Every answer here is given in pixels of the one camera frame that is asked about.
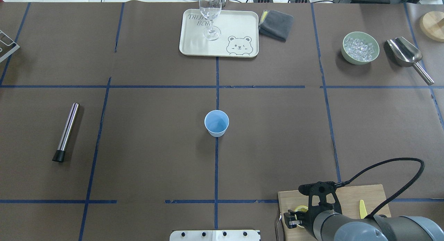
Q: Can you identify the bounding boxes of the bamboo cutting board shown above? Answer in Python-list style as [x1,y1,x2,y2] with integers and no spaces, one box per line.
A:
[277,184,386,241]

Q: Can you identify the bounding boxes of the cream bear serving tray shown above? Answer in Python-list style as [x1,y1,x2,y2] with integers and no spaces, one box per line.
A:
[179,9,259,58]

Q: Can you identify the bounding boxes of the steel muddler black tip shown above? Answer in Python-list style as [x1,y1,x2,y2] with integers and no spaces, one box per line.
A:
[51,103,79,163]

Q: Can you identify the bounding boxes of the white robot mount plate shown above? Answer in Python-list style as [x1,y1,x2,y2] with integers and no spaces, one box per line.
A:
[169,230,261,241]

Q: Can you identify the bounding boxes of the round wooden stand base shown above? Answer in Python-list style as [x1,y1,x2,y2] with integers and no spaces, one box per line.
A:
[420,11,444,42]

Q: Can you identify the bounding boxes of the clear wine glass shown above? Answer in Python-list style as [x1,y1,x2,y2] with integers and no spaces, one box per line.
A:
[199,0,222,41]

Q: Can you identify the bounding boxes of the yellow plastic knife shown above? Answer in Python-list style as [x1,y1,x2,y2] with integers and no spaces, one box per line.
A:
[359,199,368,219]

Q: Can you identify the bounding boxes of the folded grey cloth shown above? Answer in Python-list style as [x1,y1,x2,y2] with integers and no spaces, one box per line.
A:
[258,10,294,42]

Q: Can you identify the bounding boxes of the green bowl of ice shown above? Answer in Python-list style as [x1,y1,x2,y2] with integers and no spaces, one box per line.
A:
[341,32,379,65]

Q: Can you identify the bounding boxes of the yellow lemon half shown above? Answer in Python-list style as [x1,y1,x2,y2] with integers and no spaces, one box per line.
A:
[294,206,309,228]

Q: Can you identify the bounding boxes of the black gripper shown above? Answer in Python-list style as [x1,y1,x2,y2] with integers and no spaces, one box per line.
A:
[283,210,316,229]

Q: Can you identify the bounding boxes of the white wire cup rack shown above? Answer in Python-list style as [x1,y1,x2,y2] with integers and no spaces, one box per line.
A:
[0,30,20,62]

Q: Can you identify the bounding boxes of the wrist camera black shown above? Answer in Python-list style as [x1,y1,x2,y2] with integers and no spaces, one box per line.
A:
[298,181,345,215]

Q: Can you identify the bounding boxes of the black camera cable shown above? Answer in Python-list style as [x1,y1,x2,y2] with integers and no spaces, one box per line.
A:
[335,158,425,218]

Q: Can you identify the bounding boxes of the steel ice scoop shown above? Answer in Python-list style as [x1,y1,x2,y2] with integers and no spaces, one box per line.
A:
[386,37,435,86]

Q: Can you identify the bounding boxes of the blue plastic cup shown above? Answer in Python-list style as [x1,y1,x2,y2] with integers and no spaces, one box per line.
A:
[204,110,230,137]

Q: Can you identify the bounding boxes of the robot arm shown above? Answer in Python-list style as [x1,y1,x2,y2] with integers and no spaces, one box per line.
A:
[283,210,444,241]

